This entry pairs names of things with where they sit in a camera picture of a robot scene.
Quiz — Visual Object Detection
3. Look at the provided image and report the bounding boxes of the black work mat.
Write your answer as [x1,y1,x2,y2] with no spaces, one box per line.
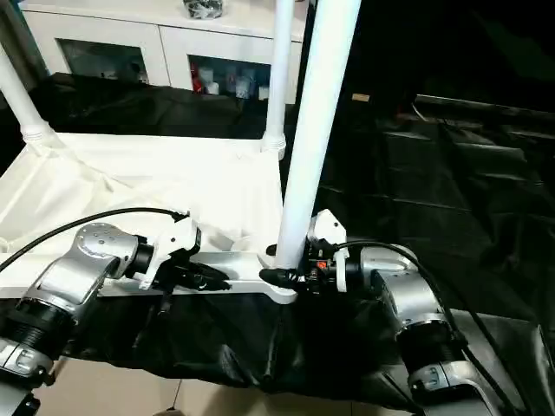
[0,72,555,413]

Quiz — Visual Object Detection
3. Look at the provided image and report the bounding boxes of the white plastic table top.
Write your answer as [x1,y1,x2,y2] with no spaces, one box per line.
[0,131,301,306]

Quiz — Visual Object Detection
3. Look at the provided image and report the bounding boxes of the dark metal stand frame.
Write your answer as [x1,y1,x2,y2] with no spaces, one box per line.
[42,357,71,390]

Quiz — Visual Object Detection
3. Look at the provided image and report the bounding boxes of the white plastic table leg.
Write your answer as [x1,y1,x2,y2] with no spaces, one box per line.
[274,0,363,270]
[0,41,54,143]
[258,0,297,153]

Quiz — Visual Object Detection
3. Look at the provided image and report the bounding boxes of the white glass-door cabinet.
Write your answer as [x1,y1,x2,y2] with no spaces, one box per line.
[19,0,308,106]

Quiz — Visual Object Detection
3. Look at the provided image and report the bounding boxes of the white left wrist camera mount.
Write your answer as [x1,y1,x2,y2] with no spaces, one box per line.
[137,215,204,290]

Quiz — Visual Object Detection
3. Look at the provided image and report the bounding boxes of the dark low shelf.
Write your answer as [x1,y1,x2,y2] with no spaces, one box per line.
[413,94,555,119]

